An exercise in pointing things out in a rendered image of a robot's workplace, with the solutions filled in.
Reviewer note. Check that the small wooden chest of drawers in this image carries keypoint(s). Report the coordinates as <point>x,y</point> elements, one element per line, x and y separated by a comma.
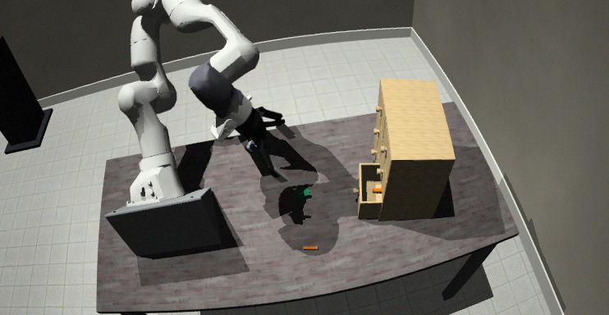
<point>422,154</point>

